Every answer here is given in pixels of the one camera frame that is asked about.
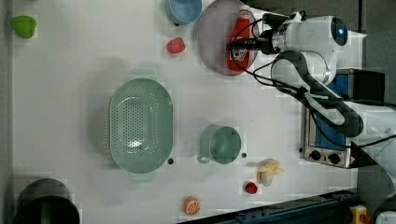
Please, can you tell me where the green toy pepper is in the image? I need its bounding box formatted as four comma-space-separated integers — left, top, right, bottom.
11, 16, 36, 39

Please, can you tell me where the toy orange slice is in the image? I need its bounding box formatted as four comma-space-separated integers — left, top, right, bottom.
183, 196, 201, 216

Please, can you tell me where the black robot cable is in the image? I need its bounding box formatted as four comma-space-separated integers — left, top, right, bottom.
229, 18, 396, 149

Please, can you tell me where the black toaster oven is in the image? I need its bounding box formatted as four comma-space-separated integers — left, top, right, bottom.
300, 68, 385, 169

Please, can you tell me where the black cylinder post lower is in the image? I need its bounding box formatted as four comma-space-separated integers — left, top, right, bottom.
12, 178, 81, 224

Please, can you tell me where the small red toy fruit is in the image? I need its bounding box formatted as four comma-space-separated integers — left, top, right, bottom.
245, 182, 258, 194

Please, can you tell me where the grey round plate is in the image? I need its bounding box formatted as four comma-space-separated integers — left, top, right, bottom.
197, 0, 256, 76

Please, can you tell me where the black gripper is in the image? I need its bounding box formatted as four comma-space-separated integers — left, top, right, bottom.
226, 13, 287, 55

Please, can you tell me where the toy strawberry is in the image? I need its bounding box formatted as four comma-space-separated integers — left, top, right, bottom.
166, 37, 185, 53

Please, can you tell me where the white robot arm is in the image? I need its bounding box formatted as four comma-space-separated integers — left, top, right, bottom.
226, 11, 396, 176

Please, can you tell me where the red felt ketchup bottle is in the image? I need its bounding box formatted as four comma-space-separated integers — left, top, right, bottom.
227, 5, 250, 73

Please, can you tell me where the black aluminium rail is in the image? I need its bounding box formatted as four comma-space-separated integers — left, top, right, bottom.
178, 190, 361, 224

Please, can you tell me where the green mug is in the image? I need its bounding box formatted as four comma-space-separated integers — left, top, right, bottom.
197, 124, 242, 164

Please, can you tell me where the green perforated colander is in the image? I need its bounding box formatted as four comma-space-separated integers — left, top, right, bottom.
108, 68, 174, 183

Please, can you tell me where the toy peeled banana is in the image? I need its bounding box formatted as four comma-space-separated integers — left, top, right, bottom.
257, 159, 284, 187

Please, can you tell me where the blue cup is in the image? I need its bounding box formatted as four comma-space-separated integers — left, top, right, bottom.
164, 0, 203, 25

